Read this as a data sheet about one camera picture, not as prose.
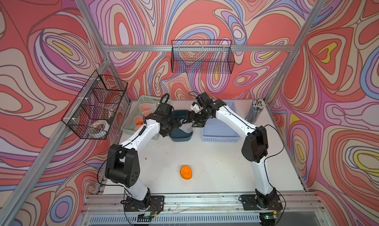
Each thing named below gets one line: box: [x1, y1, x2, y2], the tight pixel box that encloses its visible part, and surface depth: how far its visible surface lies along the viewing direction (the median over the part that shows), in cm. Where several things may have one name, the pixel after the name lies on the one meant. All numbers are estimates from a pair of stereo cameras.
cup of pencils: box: [244, 98, 266, 125], surface depth 98 cm
